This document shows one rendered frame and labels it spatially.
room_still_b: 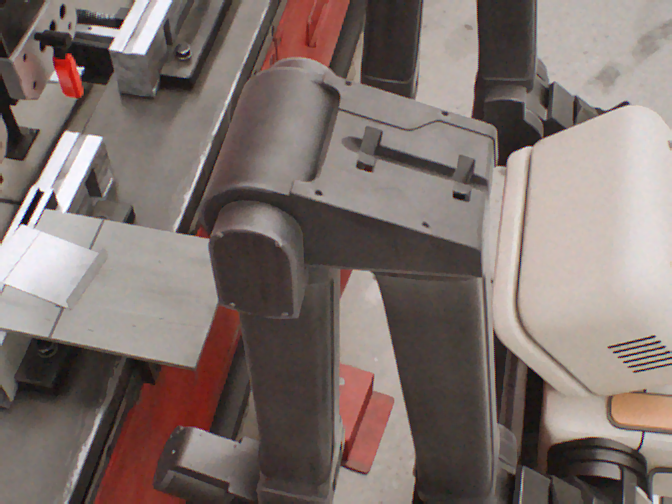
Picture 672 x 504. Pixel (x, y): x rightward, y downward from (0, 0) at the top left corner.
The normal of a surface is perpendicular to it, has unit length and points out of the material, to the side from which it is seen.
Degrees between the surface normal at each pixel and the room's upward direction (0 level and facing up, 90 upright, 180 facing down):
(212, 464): 22
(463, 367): 89
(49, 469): 0
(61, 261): 0
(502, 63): 80
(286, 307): 90
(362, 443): 0
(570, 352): 90
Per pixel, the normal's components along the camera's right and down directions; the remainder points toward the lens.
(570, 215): -0.66, -0.54
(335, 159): 0.22, -0.53
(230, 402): 0.00, -0.58
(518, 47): -0.15, 0.74
